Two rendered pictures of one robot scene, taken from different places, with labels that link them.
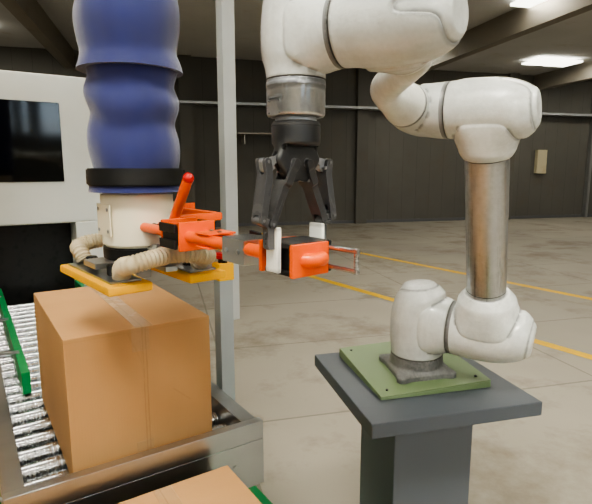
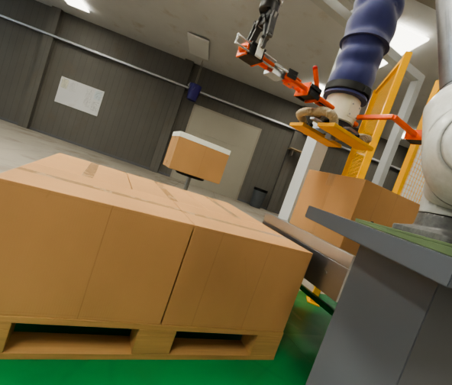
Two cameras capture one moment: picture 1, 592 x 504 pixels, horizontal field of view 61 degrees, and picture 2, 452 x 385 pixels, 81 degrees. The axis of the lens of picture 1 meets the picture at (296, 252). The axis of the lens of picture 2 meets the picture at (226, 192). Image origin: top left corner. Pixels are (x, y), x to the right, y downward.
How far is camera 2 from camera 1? 1.60 m
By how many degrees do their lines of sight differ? 97
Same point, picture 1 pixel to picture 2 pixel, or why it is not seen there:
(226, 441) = (328, 250)
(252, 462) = (335, 279)
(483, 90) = not seen: outside the picture
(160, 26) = (362, 16)
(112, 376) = (314, 192)
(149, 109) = (343, 54)
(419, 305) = not seen: hidden behind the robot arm
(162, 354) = (335, 191)
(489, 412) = (375, 234)
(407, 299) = not seen: hidden behind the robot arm
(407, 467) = (347, 305)
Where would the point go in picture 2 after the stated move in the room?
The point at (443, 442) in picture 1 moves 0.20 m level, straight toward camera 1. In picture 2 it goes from (384, 306) to (298, 266)
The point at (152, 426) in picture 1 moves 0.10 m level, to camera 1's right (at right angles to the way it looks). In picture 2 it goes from (316, 226) to (320, 229)
